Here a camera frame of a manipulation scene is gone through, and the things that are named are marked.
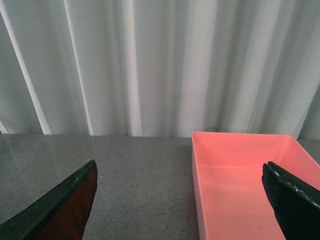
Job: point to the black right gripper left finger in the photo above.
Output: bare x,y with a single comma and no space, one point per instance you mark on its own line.
60,214

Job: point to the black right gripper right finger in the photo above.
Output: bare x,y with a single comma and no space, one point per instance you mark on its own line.
295,203

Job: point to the pink plastic tray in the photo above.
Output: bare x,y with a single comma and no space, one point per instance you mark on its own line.
227,169

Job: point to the white pleated curtain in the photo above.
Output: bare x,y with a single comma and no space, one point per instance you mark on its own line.
155,68

